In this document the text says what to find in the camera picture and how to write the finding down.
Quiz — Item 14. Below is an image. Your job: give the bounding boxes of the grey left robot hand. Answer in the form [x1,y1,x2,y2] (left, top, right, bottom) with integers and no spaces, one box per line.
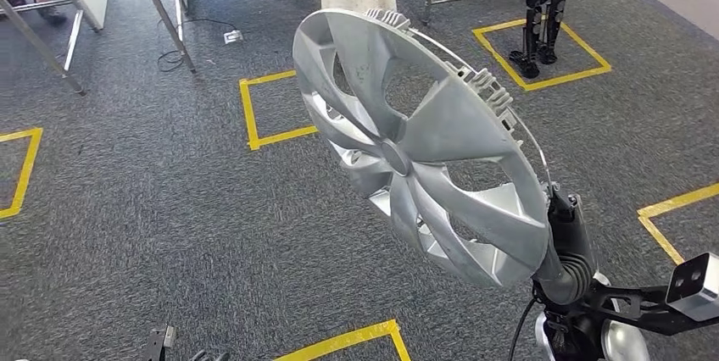
[187,349,231,361]

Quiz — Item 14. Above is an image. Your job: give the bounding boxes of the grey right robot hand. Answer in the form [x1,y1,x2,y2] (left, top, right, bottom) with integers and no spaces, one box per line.
[546,186,598,264]

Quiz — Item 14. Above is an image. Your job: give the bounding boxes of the silver wheel cover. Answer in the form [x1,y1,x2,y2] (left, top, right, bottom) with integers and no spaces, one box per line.
[292,7,552,291]

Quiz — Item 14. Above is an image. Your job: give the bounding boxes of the yellow floor tape square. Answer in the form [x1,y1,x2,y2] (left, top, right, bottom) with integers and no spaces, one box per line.
[471,17,612,92]
[274,319,412,361]
[239,70,319,152]
[0,128,43,220]
[637,182,719,266]

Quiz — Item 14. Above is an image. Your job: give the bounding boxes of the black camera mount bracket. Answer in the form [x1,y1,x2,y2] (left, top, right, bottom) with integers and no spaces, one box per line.
[587,280,683,337]

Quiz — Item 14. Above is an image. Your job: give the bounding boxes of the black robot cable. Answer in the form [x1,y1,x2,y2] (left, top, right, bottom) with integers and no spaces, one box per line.
[508,297,538,361]

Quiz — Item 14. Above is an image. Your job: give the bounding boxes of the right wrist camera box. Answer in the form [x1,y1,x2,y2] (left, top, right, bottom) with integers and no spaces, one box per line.
[665,252,719,323]

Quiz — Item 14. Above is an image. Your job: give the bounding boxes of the black floor cable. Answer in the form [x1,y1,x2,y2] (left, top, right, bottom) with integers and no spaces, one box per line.
[156,17,237,73]

